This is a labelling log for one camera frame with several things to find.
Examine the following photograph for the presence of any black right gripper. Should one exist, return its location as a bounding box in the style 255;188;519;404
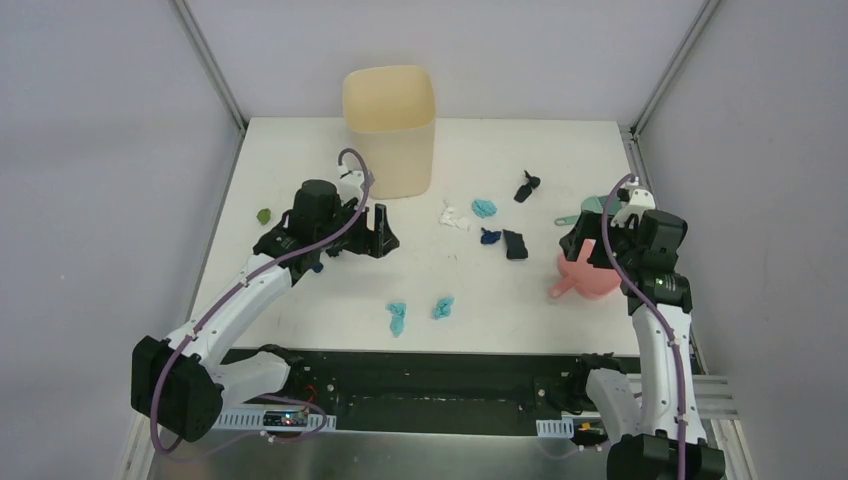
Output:
559;209;641;272

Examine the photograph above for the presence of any mint green hand brush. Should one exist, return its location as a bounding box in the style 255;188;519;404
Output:
554;195;607;226

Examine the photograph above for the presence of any pink plastic dustpan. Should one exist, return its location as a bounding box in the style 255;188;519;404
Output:
548;239;621;300

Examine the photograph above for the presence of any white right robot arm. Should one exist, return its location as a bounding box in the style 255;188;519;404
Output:
560;209;726;479

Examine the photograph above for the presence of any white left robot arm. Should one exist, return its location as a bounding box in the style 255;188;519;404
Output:
130;179;400;442

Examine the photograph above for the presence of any light blue long paper scrap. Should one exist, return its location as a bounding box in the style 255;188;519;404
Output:
386;302;407;338

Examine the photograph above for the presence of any white paper scrap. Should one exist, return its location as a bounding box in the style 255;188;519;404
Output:
438;201;470;231

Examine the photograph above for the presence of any light blue small paper scrap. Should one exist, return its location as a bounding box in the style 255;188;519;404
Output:
432;296;455;320

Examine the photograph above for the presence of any dark blue paper scrap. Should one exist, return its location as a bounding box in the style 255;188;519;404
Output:
480;228;502;245

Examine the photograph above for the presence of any light blue paper scrap upper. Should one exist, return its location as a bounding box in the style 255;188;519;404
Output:
471;199;498;218

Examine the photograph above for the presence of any black flat paper scrap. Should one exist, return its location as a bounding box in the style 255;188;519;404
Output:
502;229;529;260

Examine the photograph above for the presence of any black twisted paper scrap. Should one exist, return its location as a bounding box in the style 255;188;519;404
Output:
513;170;541;203

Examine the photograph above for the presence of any green paper scrap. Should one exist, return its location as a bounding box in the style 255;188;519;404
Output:
256;208;272;225

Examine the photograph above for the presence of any beige plastic waste bin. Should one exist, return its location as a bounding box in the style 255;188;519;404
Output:
342;65;436;199

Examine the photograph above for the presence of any right controller circuit board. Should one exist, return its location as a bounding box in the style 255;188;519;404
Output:
571;423;608;447

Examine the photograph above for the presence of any controller circuit board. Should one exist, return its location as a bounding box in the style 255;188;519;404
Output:
571;423;608;447
262;410;309;429

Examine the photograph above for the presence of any left controller circuit board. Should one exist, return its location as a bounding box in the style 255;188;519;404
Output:
262;410;309;429

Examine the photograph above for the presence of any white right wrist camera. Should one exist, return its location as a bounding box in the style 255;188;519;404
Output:
610;186;656;228

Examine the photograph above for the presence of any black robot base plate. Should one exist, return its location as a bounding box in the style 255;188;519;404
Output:
265;345;641;436

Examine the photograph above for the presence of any aluminium frame rail right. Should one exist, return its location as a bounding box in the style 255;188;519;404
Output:
630;0;724;141

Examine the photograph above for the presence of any aluminium frame rail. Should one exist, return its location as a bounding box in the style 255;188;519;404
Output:
630;0;724;141
169;0;249;137

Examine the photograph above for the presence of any aluminium frame rail left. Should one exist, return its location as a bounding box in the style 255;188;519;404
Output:
169;0;249;137

